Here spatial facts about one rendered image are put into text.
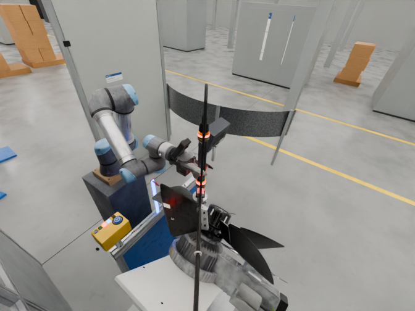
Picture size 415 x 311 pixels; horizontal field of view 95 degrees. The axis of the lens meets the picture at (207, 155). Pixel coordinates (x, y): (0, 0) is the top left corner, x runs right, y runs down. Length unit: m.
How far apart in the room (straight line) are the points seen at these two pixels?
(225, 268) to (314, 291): 1.51
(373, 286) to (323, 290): 0.52
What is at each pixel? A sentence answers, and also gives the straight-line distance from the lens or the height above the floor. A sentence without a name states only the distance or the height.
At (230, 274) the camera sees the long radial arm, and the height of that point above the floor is 1.12.
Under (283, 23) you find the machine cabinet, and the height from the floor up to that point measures 1.66.
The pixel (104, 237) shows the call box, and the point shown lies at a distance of 1.16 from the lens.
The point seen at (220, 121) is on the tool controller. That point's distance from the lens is 1.61.
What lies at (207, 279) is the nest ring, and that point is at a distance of 0.96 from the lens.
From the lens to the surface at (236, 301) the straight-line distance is 0.93.
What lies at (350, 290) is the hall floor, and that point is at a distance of 2.56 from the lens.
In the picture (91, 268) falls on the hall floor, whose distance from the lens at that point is 2.36.
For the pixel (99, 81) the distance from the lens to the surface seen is 2.48.
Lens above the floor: 2.03
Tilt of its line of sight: 39 degrees down
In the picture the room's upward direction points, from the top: 4 degrees clockwise
